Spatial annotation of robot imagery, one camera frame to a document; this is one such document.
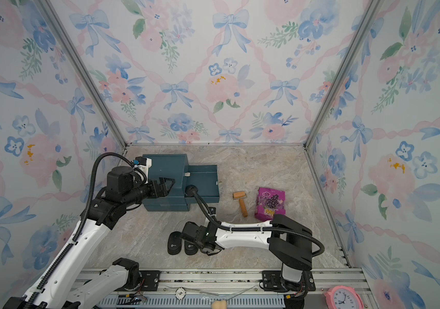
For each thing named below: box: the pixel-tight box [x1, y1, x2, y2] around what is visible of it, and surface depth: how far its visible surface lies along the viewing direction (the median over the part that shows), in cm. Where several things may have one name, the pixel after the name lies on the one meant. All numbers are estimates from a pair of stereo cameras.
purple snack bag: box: [254, 187, 287, 222], surface depth 91 cm
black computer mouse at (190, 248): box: [183, 240, 199, 256], surface depth 81 cm
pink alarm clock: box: [323, 285, 365, 309], surface depth 70 cm
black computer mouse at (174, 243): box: [167, 231, 182, 255], surface depth 83 cm
